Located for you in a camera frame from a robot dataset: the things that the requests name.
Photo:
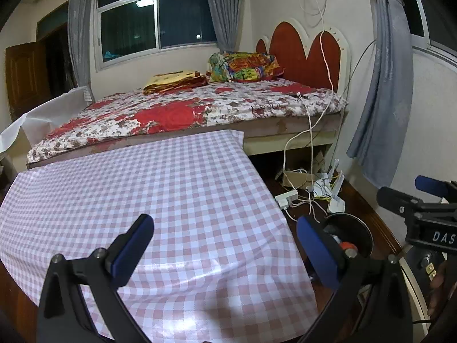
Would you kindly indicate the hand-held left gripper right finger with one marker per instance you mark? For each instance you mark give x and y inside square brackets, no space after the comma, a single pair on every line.
[317,253]

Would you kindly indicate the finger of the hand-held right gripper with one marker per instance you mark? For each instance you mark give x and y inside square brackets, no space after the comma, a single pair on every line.
[392,196]
[430,185]

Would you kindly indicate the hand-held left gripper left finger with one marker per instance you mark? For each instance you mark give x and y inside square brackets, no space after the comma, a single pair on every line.
[134,250]

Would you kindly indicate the black trash bin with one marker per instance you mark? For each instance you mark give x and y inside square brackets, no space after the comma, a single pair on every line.
[357,228]

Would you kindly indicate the person's right hand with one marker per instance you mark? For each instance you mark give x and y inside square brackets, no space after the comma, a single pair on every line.
[442,286]

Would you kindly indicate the white router with antennas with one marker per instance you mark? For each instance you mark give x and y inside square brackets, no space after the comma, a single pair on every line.
[336,203]

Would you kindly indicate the white power strip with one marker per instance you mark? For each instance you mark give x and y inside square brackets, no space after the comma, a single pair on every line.
[285,200]

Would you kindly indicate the pink checkered tablecloth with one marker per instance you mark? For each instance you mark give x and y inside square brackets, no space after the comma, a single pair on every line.
[142,185]

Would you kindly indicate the white modem box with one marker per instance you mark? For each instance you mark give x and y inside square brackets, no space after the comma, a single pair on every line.
[320,186]

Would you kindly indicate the cardboard box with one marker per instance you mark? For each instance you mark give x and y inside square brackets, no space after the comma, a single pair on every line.
[298,178]

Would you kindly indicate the grey patterned curtain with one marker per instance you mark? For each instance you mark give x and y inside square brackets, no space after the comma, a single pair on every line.
[389,96]

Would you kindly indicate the bed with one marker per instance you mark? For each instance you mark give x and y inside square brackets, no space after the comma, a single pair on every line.
[285,124]

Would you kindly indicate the white plastic sheet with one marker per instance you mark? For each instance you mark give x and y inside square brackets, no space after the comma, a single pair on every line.
[43,114]

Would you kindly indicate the folded yellow red blanket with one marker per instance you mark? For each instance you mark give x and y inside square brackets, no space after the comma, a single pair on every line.
[175,82]

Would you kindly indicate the red heart-shaped headboard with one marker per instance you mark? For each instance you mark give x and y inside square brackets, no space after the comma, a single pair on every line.
[292,50]

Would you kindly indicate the small window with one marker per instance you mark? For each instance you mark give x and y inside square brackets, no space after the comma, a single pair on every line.
[417,7]

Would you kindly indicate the colourful pillow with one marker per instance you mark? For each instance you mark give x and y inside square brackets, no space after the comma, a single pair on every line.
[246,66]

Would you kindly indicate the wooden door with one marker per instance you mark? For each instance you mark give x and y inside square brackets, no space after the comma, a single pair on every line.
[26,78]

